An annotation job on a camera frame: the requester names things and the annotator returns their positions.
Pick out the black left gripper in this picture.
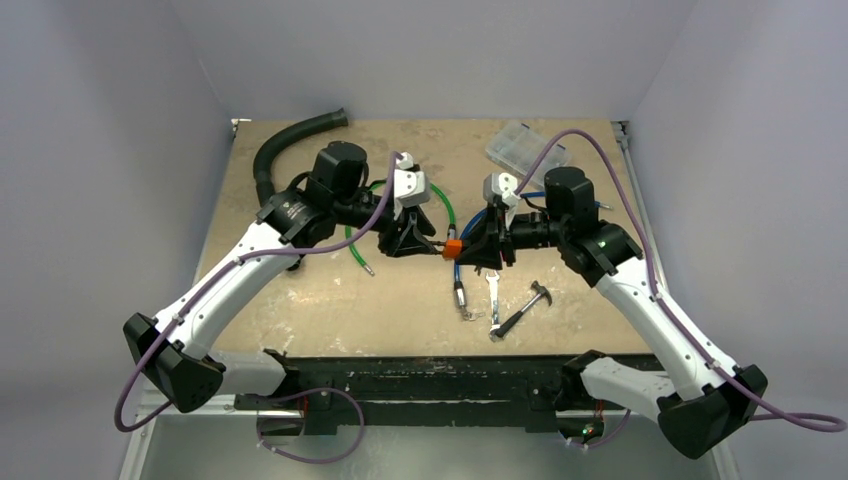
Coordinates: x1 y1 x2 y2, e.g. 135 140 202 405
334 191 436 255

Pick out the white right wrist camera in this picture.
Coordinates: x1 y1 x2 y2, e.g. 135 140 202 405
483 172 520 229

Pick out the green cable lock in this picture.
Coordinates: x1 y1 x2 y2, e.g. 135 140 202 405
344 180 458 277

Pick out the orange black padlock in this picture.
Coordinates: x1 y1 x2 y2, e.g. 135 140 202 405
441 239 466 261

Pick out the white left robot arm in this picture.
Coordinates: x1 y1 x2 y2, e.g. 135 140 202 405
123 141 437 413

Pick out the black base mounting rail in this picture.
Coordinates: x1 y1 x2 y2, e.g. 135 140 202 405
235 350 602 435

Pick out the blue cable lock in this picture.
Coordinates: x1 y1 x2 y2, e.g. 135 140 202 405
452 190 614 323

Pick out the aluminium frame rail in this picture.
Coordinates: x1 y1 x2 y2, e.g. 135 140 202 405
119 390 306 480

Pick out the black corrugated hose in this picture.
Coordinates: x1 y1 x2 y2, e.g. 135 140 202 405
252 108 350 273

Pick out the small black handle hammer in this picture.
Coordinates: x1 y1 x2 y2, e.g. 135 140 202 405
490 281 553 341

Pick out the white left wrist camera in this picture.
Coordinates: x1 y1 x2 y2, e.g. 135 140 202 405
392 152 431 220

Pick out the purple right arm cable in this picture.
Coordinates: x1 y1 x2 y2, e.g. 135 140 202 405
513 128 848 452

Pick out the silver open-end wrench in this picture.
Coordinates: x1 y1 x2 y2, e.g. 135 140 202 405
485 270 500 342

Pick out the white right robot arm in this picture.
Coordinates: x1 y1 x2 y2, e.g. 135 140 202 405
451 167 768 459

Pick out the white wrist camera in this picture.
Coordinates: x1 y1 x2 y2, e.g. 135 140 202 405
392 152 431 220
483 172 520 229

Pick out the clear plastic screw box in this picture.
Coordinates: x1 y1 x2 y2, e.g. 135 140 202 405
485 120 572 190

